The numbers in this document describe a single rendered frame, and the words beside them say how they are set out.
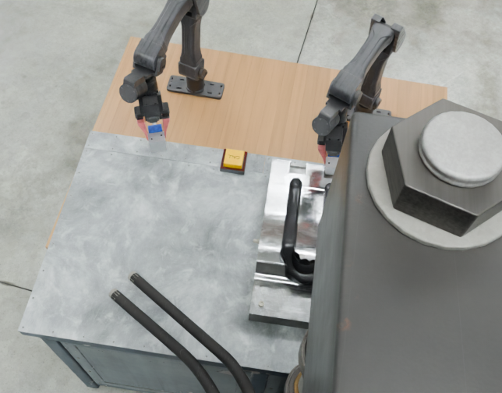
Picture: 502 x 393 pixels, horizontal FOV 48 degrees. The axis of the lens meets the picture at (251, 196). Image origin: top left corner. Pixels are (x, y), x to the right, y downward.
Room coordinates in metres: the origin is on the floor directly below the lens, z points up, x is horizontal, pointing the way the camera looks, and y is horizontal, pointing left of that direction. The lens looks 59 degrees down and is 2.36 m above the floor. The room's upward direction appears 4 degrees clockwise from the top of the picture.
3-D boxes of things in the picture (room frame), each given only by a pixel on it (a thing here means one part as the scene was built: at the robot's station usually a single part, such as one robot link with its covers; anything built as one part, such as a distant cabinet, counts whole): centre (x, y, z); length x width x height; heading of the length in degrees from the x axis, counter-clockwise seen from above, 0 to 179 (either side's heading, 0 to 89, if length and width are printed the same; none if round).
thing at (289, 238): (0.77, -0.18, 0.92); 0.35 x 0.16 x 0.09; 175
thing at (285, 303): (0.75, -0.17, 0.87); 0.50 x 0.26 x 0.14; 175
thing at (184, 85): (1.36, 0.23, 0.84); 0.20 x 0.07 x 0.08; 83
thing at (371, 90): (1.27, -0.36, 1.05); 0.07 x 0.06 x 0.33; 59
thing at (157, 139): (1.06, 0.31, 0.93); 0.13 x 0.05 x 0.05; 16
